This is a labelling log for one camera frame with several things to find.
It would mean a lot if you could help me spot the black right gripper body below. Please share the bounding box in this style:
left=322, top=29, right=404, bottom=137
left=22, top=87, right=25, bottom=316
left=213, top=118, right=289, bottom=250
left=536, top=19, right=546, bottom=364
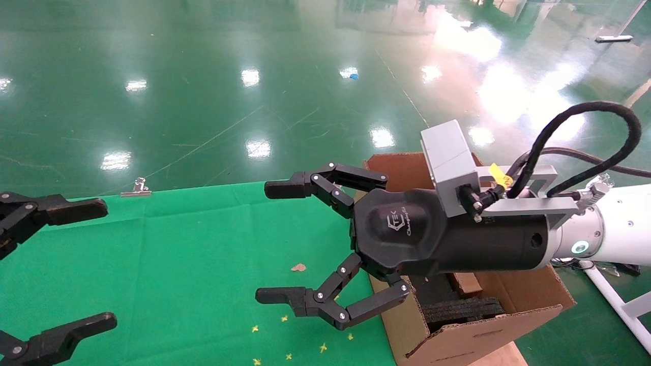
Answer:
left=351, top=189, right=553, bottom=278

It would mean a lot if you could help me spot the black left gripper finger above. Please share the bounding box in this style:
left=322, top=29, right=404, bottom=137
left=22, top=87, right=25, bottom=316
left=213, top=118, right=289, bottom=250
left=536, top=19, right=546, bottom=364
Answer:
left=0, top=192, right=109, bottom=261
left=0, top=313, right=118, bottom=366

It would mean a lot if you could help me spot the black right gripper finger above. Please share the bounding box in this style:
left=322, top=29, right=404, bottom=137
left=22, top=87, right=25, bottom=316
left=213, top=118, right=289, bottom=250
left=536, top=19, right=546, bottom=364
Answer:
left=264, top=163, right=388, bottom=219
left=255, top=253, right=411, bottom=331

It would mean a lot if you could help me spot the small brown cardboard box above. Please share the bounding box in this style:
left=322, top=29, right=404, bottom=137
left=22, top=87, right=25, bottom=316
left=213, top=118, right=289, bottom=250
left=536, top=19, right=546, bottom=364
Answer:
left=450, top=272, right=483, bottom=298

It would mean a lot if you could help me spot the large open cardboard carton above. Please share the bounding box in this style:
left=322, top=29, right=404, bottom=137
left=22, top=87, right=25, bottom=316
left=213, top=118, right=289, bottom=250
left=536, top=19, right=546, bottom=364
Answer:
left=353, top=152, right=577, bottom=366

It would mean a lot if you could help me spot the flat black foam sheet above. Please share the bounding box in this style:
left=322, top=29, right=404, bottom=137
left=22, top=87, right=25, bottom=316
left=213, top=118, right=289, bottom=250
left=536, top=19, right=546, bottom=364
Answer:
left=409, top=274, right=458, bottom=306

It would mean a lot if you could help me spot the silver binder clip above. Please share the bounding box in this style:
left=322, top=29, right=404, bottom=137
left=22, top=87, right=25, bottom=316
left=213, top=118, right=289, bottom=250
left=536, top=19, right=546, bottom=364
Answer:
left=121, top=177, right=152, bottom=197

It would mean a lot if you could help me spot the black foam strip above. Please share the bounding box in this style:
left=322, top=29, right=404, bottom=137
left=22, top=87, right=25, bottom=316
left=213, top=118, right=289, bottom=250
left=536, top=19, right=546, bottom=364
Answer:
left=422, top=297, right=505, bottom=331

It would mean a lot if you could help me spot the green table cloth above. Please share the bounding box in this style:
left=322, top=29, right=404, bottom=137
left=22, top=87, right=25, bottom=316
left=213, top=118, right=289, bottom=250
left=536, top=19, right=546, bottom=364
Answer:
left=0, top=181, right=397, bottom=366

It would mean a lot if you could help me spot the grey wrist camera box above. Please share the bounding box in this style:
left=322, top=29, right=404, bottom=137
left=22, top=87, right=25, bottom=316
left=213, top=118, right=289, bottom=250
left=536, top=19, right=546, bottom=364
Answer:
left=420, top=120, right=481, bottom=218

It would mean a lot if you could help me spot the yellow cable tag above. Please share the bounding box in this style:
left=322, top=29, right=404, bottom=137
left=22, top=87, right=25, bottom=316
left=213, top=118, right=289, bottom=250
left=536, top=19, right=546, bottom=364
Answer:
left=489, top=164, right=513, bottom=189

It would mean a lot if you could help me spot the grey metal camera bracket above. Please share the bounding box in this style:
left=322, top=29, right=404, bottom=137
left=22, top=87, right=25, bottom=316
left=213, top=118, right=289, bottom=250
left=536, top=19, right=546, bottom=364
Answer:
left=478, top=164, right=585, bottom=229

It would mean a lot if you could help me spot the silver cable connector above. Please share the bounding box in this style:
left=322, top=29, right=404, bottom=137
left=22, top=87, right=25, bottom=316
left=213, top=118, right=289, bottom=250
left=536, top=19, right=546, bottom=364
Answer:
left=577, top=175, right=611, bottom=209

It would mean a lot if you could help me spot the thin black cable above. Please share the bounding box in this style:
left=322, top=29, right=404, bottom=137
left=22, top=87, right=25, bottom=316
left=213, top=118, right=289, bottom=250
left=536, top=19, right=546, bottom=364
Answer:
left=509, top=147, right=651, bottom=178

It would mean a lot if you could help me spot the white stand frame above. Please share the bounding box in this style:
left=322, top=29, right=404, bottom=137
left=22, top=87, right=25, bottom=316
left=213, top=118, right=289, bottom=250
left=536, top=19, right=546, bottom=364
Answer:
left=582, top=262, right=651, bottom=354

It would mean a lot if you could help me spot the thick black sleeved cable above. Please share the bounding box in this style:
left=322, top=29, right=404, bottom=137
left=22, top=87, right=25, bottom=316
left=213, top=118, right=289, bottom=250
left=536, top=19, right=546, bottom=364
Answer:
left=506, top=102, right=642, bottom=199

